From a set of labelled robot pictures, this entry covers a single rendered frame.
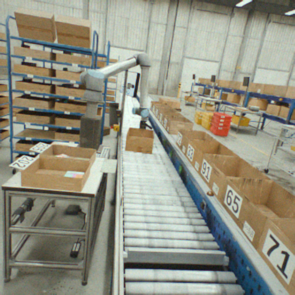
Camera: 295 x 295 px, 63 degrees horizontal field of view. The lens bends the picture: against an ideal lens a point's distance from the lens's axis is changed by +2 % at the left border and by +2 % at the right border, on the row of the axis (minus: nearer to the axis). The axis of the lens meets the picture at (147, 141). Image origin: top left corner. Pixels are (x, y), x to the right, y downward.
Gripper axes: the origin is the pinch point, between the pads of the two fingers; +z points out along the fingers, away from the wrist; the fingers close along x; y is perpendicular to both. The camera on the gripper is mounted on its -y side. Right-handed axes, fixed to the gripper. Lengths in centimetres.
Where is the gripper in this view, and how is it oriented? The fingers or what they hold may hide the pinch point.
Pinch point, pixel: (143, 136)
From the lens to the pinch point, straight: 293.9
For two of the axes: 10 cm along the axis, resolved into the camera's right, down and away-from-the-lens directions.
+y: -9.9, -1.0, -1.4
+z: -1.3, 9.5, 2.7
